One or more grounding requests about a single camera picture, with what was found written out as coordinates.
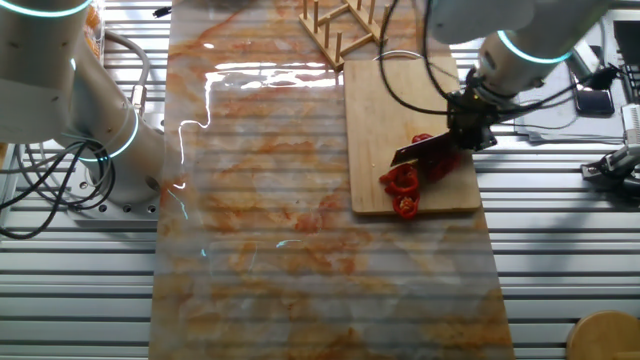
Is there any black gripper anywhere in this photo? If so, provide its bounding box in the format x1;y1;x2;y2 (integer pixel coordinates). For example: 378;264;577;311
445;82;502;153

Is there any large red chili pepper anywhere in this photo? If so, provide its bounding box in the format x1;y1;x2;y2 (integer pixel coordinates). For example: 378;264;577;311
423;148;464;184

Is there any steel cleaver knife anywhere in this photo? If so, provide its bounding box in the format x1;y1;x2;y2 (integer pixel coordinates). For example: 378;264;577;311
389;129;457;168

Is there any medium red chili piece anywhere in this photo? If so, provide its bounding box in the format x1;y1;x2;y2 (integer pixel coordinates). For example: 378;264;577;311
377;163;421;198

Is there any small red chili slice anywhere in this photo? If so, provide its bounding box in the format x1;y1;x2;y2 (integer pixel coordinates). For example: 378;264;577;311
391;191;421;221

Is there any white paper stack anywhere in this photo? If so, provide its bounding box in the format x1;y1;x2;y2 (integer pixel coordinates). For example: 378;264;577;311
513;4;640;145

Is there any wooden cutting board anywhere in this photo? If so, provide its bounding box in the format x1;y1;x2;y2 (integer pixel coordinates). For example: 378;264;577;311
343;48;483;217

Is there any black smartphone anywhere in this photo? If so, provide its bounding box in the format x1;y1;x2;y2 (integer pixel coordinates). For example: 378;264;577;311
570;69;616;117

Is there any wooden peg dish rack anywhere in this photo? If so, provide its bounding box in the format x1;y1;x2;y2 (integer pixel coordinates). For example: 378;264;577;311
298;0;393;73

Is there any black keyboard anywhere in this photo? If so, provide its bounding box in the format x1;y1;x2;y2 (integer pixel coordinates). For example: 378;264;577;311
612;19;640;105

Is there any orange marbled table mat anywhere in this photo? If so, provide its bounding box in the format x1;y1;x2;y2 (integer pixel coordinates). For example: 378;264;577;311
148;0;516;360

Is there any wooden mug tree stand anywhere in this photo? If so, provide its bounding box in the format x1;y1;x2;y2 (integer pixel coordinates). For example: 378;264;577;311
565;310;640;360

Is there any clear plastic orange package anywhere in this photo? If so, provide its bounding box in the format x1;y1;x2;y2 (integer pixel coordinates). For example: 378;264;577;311
82;3;107;64

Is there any black camera cable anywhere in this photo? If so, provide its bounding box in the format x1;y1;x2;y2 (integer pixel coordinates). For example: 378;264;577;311
377;0;622;121

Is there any small camera on black mount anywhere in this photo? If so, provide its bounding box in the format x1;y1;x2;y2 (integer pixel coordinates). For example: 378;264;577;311
579;102;640;199

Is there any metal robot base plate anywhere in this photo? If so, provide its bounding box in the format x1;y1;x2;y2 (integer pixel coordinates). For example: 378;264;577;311
73;164;162;222

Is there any black cable bundle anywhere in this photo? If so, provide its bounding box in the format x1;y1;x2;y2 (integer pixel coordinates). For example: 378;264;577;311
0;139;118;241

